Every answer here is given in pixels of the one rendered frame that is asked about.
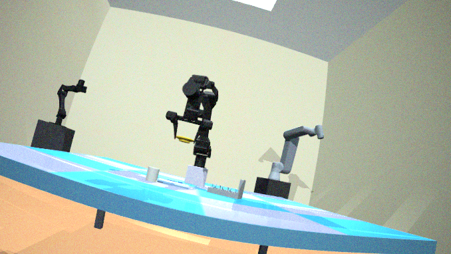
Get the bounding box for yellow plate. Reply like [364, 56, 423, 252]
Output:
[176, 136, 193, 144]

